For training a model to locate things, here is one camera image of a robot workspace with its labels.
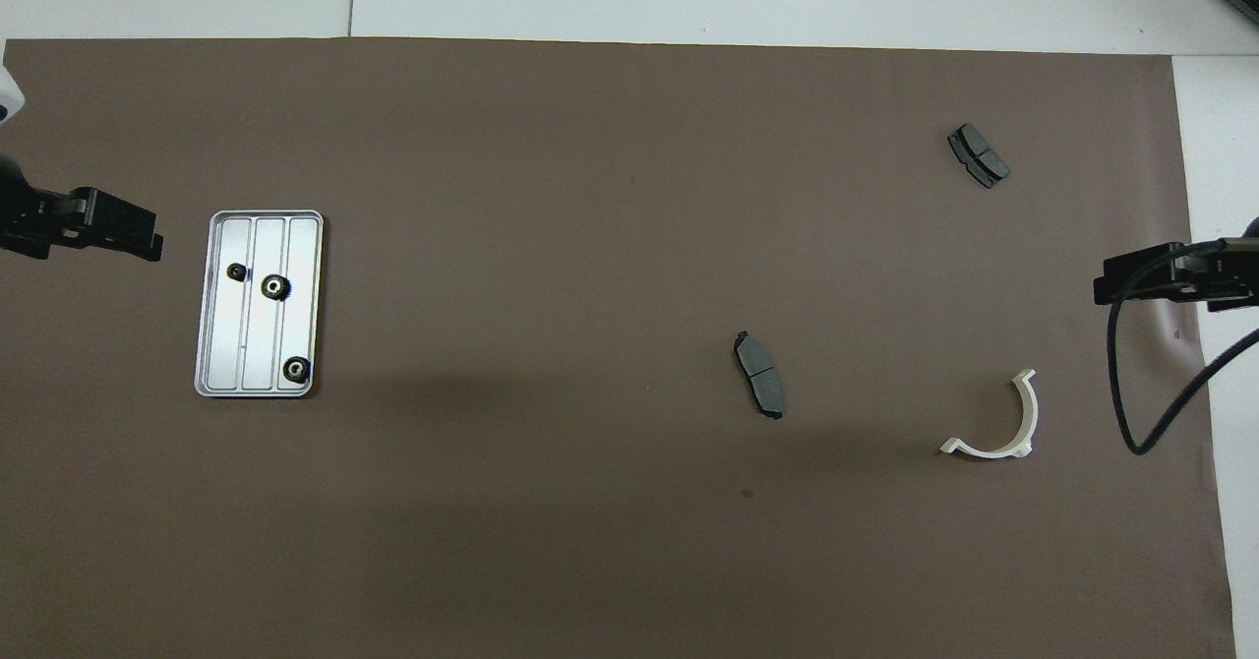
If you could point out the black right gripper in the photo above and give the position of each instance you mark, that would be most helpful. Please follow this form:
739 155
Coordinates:
1220 270

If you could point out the white curved plastic bracket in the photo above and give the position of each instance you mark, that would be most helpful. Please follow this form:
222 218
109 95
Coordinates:
984 450

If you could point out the brown paper table mat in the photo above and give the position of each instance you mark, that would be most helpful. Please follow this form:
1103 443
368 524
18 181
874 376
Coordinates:
590 246

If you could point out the small black bearing gear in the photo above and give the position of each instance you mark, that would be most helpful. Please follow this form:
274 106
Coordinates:
237 271

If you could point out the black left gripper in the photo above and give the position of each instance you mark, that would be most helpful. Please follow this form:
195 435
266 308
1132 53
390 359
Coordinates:
39 216

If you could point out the grey brake pad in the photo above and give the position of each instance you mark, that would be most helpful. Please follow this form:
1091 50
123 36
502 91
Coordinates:
979 154
759 369

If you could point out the silver metal ribbed tray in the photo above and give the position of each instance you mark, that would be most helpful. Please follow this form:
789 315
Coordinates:
256 344

